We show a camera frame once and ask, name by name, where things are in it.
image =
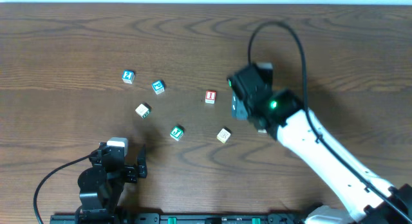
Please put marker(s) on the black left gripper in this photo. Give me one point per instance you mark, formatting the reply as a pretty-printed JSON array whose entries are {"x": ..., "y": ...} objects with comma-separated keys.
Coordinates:
[{"x": 131, "y": 172}]

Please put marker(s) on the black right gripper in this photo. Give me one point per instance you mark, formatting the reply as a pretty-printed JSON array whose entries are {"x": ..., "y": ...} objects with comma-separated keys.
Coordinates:
[{"x": 238, "y": 107}]

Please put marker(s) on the red letter I block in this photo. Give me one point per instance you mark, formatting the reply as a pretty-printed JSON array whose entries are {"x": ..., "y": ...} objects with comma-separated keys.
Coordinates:
[{"x": 210, "y": 97}]

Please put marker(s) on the red letter A block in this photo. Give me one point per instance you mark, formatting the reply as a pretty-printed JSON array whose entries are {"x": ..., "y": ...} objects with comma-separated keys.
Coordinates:
[{"x": 262, "y": 131}]

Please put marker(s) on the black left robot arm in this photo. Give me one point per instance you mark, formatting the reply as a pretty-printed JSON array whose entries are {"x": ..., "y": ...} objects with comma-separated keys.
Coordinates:
[{"x": 102, "y": 184}]

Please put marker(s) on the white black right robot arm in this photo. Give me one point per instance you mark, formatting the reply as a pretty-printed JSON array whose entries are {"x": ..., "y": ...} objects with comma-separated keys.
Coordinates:
[{"x": 367, "y": 198}]

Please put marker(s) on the plain yellow wooden block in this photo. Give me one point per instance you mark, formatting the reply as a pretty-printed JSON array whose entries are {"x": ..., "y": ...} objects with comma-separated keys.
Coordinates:
[{"x": 223, "y": 135}]

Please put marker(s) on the green letter J block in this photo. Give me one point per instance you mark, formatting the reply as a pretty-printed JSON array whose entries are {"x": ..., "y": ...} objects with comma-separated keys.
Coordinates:
[{"x": 176, "y": 133}]

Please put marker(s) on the green letter R block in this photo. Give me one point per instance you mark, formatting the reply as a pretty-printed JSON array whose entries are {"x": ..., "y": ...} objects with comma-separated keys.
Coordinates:
[{"x": 143, "y": 110}]

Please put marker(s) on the blue letter P block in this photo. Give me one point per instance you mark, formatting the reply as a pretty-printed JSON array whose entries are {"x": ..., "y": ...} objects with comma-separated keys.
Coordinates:
[{"x": 158, "y": 87}]

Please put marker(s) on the blue number 2 block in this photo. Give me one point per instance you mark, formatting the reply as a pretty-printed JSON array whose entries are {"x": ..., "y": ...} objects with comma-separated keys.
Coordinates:
[{"x": 128, "y": 76}]

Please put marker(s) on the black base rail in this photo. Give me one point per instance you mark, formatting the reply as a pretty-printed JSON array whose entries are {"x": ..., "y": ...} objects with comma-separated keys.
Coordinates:
[{"x": 154, "y": 218}]

